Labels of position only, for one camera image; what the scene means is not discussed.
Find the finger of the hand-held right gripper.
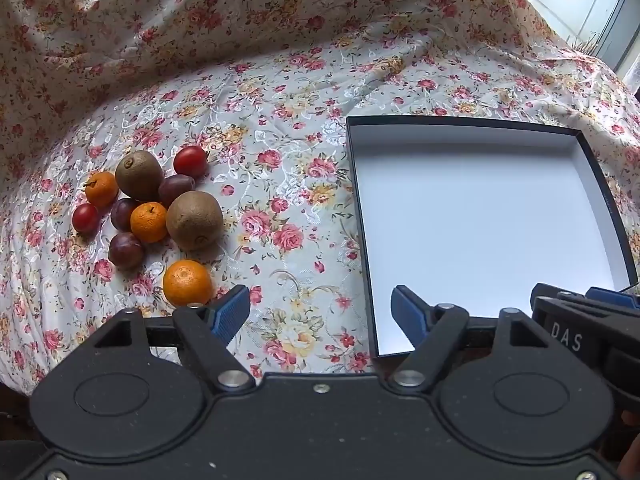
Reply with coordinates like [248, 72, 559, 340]
[585, 286, 640, 312]
[530, 282, 590, 307]

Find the mandarin orange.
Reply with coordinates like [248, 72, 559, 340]
[163, 259, 213, 308]
[84, 171, 120, 209]
[130, 202, 169, 244]

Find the cream small-floral cloth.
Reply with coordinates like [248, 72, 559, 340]
[0, 0, 640, 196]

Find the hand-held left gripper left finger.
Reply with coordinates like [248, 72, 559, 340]
[92, 284, 257, 394]

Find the red tomato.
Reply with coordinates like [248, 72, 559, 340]
[72, 203, 100, 234]
[173, 145, 209, 179]

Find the black box with white inside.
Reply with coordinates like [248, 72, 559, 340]
[346, 115, 639, 358]

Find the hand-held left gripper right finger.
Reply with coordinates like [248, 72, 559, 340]
[385, 284, 551, 394]

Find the purple plum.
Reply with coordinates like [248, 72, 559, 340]
[108, 232, 146, 269]
[158, 174, 196, 207]
[110, 198, 139, 232]

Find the white lace curtain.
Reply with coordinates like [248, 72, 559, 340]
[624, 52, 640, 95]

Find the brown kiwi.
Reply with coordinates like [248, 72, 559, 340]
[166, 190, 224, 251]
[115, 150, 165, 201]

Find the white floral bedspread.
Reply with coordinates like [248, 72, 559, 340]
[0, 42, 640, 396]

